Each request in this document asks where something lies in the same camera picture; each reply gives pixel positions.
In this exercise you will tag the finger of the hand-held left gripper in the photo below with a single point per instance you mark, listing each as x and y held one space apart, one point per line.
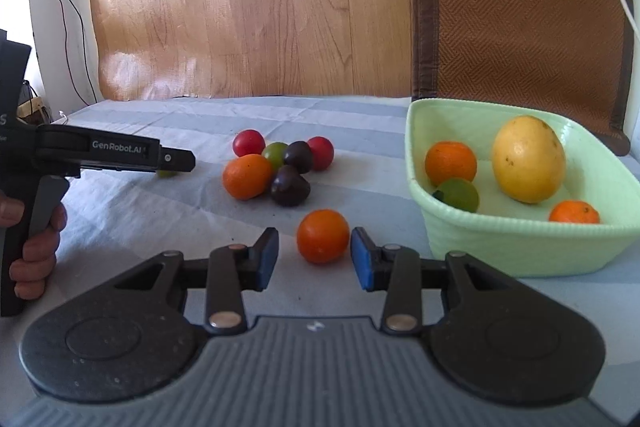
176 159

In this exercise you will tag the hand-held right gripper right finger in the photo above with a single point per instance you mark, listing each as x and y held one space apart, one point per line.
362 263

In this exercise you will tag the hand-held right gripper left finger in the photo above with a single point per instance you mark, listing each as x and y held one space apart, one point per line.
268 257

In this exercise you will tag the small green plum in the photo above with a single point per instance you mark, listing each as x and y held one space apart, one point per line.
167 173

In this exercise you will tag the orange tangerine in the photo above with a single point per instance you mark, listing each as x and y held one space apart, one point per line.
574 213
247 177
323 236
450 162

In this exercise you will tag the light green plastic basin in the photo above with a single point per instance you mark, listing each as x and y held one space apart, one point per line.
515 247

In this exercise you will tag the dark purple plum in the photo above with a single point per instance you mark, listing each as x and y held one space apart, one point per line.
299 156
290 188

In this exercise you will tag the red plum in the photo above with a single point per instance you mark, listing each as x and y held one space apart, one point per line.
248 143
322 153

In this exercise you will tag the green lime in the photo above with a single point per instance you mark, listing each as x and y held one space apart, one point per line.
460 194

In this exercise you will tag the wooden board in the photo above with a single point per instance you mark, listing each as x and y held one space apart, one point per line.
250 2

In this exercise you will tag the large yellow mango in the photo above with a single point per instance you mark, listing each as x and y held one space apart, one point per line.
528 159

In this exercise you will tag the brown woven mat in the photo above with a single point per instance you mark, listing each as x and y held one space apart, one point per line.
520 17

